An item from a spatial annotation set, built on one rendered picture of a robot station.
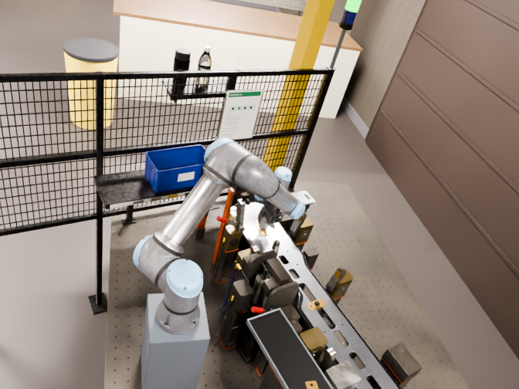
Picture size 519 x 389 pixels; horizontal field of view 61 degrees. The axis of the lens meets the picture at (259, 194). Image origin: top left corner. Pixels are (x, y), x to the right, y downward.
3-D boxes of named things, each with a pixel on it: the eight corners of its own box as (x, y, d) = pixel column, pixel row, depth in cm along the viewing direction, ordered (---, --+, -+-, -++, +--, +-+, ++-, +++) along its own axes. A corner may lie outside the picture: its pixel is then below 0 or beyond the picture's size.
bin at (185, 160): (212, 182, 227) (215, 162, 219) (155, 193, 211) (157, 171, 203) (198, 164, 237) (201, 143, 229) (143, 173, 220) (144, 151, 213)
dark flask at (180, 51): (188, 89, 214) (194, 54, 203) (174, 89, 210) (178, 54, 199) (183, 82, 219) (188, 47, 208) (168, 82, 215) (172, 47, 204)
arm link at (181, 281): (179, 319, 141) (184, 292, 132) (152, 293, 146) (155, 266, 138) (206, 299, 149) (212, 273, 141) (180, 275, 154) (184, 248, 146)
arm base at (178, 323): (157, 336, 145) (159, 318, 139) (154, 299, 156) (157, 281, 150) (201, 333, 150) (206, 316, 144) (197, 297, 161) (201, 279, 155)
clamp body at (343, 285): (334, 323, 217) (359, 277, 196) (315, 331, 211) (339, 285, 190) (326, 312, 221) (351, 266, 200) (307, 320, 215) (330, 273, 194)
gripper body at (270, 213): (267, 226, 200) (274, 206, 193) (258, 213, 205) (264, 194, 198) (281, 222, 204) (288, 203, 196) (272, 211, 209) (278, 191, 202)
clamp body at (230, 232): (229, 282, 222) (243, 231, 201) (212, 287, 217) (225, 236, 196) (224, 272, 226) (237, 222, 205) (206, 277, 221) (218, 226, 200)
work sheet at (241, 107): (252, 138, 248) (265, 88, 229) (216, 142, 236) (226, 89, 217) (250, 136, 249) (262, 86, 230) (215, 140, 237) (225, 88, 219)
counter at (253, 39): (336, 118, 555) (362, 49, 500) (111, 97, 471) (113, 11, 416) (315, 86, 617) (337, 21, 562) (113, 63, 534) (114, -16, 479)
